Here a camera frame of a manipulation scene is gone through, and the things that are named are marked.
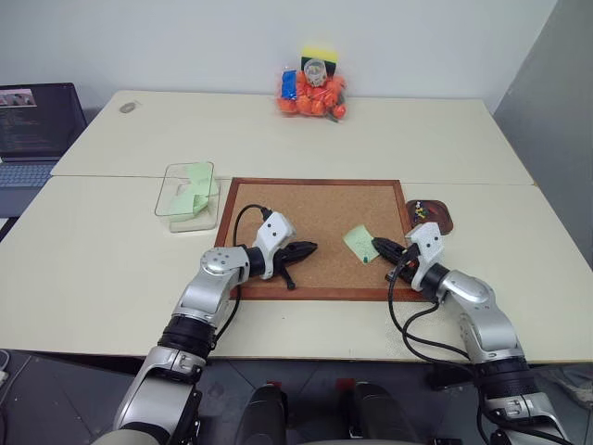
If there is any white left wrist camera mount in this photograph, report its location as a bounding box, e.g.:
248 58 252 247
252 211 297 281

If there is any wood-framed cork board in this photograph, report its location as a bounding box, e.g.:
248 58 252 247
213 177 430 303

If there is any yellow and black sponge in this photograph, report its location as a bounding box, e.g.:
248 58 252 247
299 44 340 76

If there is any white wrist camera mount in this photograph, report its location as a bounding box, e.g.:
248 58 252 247
252 211 297 281
404 222 447 292

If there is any dark rounded shape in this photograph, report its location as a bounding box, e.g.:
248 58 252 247
246 384 291 445
352 381 421 445

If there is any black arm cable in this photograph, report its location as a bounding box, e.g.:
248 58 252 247
206 204 272 359
385 248 474 365

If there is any clear round jar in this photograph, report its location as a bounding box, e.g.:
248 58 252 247
302 58 329 88

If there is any clear plastic box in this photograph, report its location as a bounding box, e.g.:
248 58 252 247
153 160 222 234

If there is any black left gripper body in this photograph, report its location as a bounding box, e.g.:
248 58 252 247
271 244 297 291

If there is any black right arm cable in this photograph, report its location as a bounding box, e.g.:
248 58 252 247
385 248 474 365

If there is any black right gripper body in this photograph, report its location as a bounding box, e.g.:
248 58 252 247
385 249 422 285

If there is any dark grey laptop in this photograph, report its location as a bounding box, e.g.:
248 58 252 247
0 83 90 217

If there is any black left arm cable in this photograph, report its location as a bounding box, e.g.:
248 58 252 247
206 204 272 359

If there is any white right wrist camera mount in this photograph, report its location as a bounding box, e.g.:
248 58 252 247
404 222 447 292

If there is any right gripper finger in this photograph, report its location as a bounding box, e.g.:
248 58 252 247
374 244 405 267
371 236 410 257

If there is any brown oval tray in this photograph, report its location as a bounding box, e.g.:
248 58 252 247
404 198 456 238

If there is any clear bag of orange pieces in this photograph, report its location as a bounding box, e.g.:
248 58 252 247
275 63 349 124

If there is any green sticky note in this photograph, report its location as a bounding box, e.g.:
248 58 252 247
183 161 215 187
168 186 203 217
192 183 221 212
342 224 378 265

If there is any blue packet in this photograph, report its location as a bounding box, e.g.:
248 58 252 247
280 69 298 101

